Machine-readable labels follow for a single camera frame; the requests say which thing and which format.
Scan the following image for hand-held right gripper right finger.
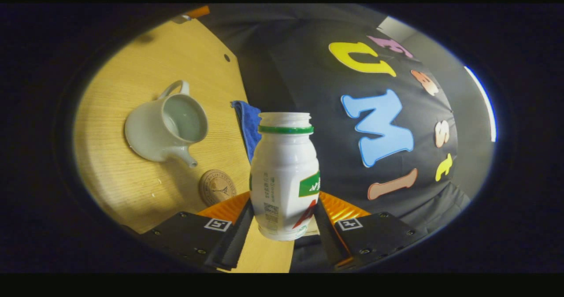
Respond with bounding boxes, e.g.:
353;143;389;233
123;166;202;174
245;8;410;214
314;191;428;271

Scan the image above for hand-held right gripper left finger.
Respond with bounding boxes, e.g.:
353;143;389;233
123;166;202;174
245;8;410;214
141;191;255;271

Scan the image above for round wooden coaster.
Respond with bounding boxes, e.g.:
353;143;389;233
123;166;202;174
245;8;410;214
198;169;237;207

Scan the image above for white water bottle green label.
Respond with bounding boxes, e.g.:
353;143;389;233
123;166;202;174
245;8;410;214
249;112;321;241

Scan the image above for white ceramic teacup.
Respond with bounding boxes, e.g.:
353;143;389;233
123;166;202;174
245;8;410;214
125;80;209;168

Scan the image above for blue towel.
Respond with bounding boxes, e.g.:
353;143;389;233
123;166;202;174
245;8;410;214
230;100;263;163

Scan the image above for black backdrop cloth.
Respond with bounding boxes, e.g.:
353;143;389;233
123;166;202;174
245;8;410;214
196;4;473;273

